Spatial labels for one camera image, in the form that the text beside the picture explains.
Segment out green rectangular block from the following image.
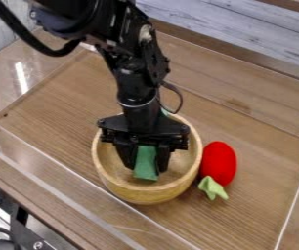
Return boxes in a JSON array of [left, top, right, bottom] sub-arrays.
[[133, 146, 159, 182]]

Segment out black metal stand base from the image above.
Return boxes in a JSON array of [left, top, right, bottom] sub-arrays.
[[0, 207, 57, 250]]

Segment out red felt strawberry toy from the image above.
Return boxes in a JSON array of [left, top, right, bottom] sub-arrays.
[[199, 141, 238, 200]]

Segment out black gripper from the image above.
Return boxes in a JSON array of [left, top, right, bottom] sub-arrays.
[[96, 101, 191, 173]]

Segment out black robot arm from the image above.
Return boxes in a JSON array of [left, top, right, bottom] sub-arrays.
[[0, 0, 191, 174]]

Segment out clear acrylic tray wall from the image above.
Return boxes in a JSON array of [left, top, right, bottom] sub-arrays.
[[0, 119, 199, 250]]

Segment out brown wooden bowl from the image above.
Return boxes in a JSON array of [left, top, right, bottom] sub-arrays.
[[91, 115, 204, 205]]

